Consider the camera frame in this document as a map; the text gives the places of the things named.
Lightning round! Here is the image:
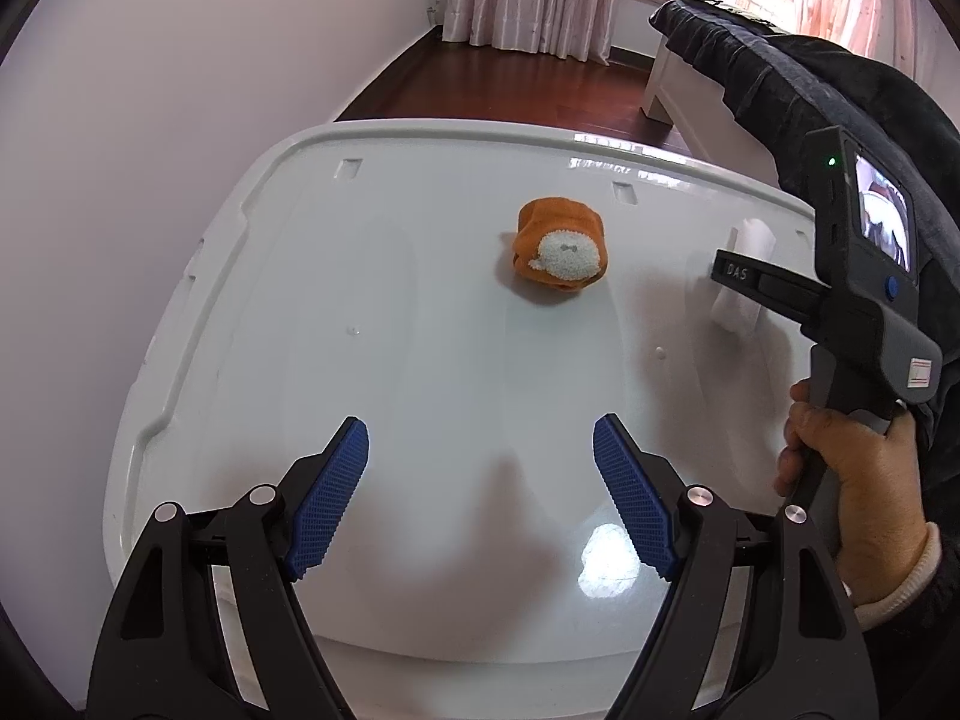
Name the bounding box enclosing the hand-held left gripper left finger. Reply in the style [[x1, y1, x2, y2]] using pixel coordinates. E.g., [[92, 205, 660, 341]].
[[86, 416, 370, 720]]

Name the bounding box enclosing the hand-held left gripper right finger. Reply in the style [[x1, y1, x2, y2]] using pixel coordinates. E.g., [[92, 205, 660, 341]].
[[592, 412, 878, 720]]

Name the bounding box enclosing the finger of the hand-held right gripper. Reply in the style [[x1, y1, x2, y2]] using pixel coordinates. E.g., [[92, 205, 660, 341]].
[[712, 249, 833, 316]]

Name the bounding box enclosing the white tissue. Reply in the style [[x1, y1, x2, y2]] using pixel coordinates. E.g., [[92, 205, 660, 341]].
[[709, 217, 777, 335]]

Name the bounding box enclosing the orange sock ball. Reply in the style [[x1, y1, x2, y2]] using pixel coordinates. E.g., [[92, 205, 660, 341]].
[[511, 197, 608, 295]]

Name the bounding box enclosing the person's right forearm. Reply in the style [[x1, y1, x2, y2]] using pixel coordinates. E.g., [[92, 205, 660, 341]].
[[846, 521, 960, 720]]

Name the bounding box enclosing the person's right hand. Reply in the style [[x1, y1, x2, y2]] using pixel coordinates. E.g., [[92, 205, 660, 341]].
[[775, 379, 931, 608]]

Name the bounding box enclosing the white plastic table top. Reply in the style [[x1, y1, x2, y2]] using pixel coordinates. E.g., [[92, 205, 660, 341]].
[[101, 118, 822, 720]]

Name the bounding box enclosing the dark jacket with white print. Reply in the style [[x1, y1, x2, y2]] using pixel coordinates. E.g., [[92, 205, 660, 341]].
[[649, 0, 960, 436]]

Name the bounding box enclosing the white bed frame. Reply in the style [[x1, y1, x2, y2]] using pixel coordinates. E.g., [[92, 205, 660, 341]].
[[641, 37, 781, 166]]

